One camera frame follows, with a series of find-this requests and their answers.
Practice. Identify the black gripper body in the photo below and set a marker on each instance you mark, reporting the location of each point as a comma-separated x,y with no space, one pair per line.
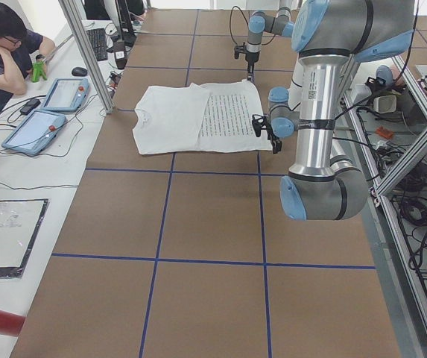
251,58
270,133

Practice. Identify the white long-sleeve printed shirt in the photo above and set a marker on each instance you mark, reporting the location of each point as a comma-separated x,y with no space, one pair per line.
207,117

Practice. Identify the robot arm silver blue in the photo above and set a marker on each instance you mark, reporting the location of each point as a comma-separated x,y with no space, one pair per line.
323,183
260,23

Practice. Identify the orange plastic part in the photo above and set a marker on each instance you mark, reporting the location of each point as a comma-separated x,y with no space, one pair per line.
384,132

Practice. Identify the black keyboard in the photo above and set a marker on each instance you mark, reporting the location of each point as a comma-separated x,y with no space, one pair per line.
97,40

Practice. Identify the black computer mouse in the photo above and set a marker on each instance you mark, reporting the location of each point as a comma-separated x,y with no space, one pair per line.
79,72

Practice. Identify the blue teach pendant far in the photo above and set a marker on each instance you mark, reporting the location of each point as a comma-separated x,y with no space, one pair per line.
66,95

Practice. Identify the blue teach pendant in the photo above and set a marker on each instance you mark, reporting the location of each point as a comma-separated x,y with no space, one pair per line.
35,132
66,95

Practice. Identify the green plastic clamp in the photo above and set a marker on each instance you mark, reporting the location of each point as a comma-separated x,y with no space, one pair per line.
38,72

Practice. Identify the black power adapter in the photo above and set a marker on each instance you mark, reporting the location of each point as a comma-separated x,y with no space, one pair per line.
29,106

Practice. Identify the blue teach pendant near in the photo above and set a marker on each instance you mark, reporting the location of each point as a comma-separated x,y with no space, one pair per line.
35,132

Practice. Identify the seated person dark shirt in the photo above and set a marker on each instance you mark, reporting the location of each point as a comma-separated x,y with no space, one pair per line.
17,43

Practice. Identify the aluminium frame rack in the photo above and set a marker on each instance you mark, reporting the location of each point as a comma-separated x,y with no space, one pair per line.
396,169

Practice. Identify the aluminium camera post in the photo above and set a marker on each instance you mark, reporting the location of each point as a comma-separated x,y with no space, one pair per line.
72,15

